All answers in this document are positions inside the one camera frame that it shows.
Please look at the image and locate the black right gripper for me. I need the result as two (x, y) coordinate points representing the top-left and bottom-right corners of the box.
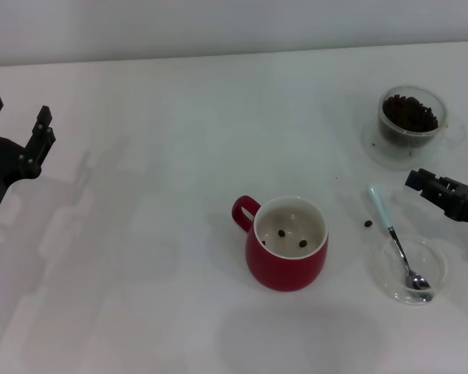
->
(404, 168), (468, 229)

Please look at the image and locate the steel spoon with blue handle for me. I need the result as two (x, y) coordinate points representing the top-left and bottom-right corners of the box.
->
(366, 182), (433, 302)

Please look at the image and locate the clear glass dish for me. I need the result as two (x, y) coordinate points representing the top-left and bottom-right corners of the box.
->
(368, 237), (449, 305)

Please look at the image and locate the red ceramic mug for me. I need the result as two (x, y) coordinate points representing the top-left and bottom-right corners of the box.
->
(230, 194), (330, 292)

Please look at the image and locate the glass cup of coffee beans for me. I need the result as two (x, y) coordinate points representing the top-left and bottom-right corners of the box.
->
(360, 111), (467, 170)

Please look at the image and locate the pile of coffee beans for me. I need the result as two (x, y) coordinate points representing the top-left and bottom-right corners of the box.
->
(381, 94), (440, 132)

